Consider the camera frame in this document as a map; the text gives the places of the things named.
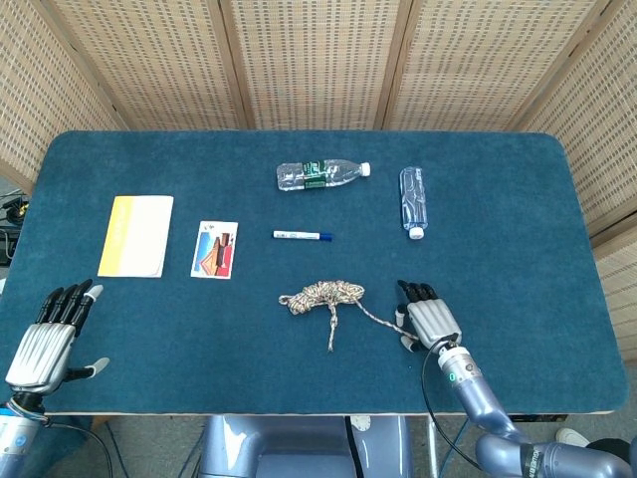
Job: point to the teal table cloth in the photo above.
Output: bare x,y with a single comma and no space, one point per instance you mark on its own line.
249,368

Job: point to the white shoe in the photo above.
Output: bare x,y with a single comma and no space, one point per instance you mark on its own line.
572,438

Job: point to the white marker with blue cap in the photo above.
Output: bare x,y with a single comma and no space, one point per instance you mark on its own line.
298,234

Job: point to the blue-grey robot torso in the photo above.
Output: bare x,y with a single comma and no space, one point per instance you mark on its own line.
298,448

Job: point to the woven bamboo folding screen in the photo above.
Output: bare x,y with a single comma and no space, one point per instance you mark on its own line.
318,60

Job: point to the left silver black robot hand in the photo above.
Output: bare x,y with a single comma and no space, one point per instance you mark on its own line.
42,348

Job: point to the yellow and white booklet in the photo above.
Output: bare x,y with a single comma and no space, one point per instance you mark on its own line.
144,234

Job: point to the clear bottle with green label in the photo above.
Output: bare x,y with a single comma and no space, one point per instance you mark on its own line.
293,176

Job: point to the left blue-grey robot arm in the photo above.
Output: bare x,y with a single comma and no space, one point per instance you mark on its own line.
15,433

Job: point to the clear bottle without label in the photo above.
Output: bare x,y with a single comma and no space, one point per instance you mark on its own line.
413,199

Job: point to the picture postcard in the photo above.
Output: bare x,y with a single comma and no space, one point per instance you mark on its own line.
214,254

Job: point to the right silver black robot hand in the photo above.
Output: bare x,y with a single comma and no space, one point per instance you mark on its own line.
433,321

